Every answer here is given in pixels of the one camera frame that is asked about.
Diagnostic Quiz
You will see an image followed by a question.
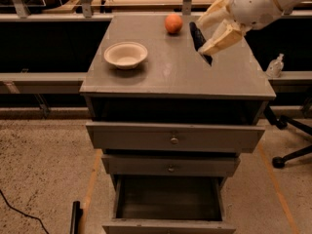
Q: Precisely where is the black office chair base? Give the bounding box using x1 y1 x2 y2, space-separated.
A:
263 105 312 170

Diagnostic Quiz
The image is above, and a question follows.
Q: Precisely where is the clear sanitizer bottle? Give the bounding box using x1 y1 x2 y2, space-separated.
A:
265 54 284 78

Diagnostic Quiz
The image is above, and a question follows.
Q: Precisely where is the white paper bowl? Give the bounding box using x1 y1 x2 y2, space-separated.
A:
103 42 148 70

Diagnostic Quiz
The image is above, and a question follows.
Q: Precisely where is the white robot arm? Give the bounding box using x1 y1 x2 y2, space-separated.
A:
196 0 310 56

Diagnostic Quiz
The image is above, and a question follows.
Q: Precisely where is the grey metal railing frame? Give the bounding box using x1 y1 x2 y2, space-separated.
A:
0 0 311 113

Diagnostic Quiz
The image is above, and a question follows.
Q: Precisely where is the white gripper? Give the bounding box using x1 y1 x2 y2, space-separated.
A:
196 0 283 56

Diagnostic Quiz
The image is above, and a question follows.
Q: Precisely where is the black bar on floor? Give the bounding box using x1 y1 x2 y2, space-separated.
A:
69 201 82 234

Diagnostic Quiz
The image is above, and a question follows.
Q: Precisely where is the grey wooden drawer cabinet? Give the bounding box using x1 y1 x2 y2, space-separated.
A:
79 14 277 234

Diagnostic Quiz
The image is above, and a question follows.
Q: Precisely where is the orange fruit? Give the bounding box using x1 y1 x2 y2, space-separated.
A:
165 14 183 34

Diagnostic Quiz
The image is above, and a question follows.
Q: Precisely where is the dark blue rxbar wrapper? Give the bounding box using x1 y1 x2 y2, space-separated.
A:
189 21 213 65

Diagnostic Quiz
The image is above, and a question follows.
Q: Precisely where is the grey top drawer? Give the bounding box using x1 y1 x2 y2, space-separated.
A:
86 122 264 153

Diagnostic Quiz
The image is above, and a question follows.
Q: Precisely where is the black floor cable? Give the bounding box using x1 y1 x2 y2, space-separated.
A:
0 188 51 234

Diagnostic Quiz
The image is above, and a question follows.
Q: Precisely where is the grey open bottom drawer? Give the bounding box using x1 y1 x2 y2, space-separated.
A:
103 175 235 234

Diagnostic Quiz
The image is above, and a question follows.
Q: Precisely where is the grey middle drawer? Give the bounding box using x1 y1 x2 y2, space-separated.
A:
102 154 240 177

